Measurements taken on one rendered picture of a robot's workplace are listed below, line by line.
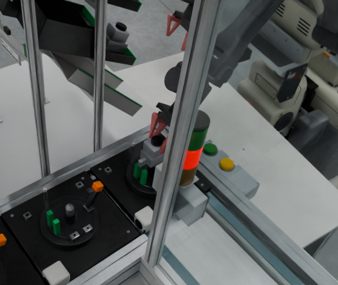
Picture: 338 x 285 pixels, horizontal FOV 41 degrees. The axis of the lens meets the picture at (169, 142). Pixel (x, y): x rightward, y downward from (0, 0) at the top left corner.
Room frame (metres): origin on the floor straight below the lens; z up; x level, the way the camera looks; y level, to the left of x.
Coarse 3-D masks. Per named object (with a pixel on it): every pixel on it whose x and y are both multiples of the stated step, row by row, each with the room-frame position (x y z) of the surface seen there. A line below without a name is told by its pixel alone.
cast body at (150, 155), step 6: (150, 138) 0.77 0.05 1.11; (156, 138) 0.76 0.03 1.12; (162, 138) 0.77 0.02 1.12; (144, 144) 0.75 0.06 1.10; (150, 144) 0.75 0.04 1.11; (156, 144) 0.75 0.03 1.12; (162, 144) 0.76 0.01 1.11; (144, 150) 0.75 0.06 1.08; (150, 150) 0.74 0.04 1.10; (156, 150) 0.73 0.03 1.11; (144, 156) 0.74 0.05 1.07; (150, 156) 0.74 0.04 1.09; (156, 156) 0.73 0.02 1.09; (162, 156) 0.75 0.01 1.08; (138, 162) 0.73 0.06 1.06; (144, 162) 0.73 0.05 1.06; (150, 162) 0.73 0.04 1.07; (156, 162) 0.74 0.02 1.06
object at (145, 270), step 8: (104, 192) 0.71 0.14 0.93; (112, 200) 0.68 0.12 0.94; (120, 208) 0.66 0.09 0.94; (144, 256) 0.53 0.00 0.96; (144, 264) 0.52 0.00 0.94; (144, 272) 0.52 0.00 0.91; (152, 272) 0.50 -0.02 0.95; (160, 272) 0.50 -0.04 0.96; (144, 280) 0.51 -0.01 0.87; (152, 280) 0.50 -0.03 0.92; (160, 280) 0.48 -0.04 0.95; (168, 280) 0.48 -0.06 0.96
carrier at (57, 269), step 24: (48, 192) 0.65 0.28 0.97; (72, 192) 0.66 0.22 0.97; (48, 216) 0.54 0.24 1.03; (72, 216) 0.56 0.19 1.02; (96, 216) 0.59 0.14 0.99; (120, 216) 0.62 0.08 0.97; (24, 240) 0.51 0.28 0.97; (48, 240) 0.51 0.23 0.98; (72, 240) 0.51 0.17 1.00; (96, 240) 0.54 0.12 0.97; (120, 240) 0.55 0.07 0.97; (48, 264) 0.46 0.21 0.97; (72, 264) 0.47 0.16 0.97; (96, 264) 0.49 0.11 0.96
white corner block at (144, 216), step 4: (144, 208) 0.65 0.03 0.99; (148, 208) 0.65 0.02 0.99; (140, 212) 0.63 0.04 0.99; (144, 212) 0.63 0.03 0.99; (148, 212) 0.64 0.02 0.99; (152, 212) 0.64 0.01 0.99; (136, 216) 0.62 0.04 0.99; (140, 216) 0.62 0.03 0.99; (144, 216) 0.62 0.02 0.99; (148, 216) 0.62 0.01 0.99; (152, 216) 0.63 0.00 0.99; (136, 220) 0.61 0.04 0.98; (140, 220) 0.61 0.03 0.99; (144, 220) 0.61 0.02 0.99; (148, 220) 0.61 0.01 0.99; (136, 224) 0.61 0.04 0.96; (140, 224) 0.60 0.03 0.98; (144, 224) 0.60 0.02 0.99; (148, 224) 0.60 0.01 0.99; (140, 228) 0.60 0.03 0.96; (144, 228) 0.60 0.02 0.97; (148, 228) 0.60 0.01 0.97
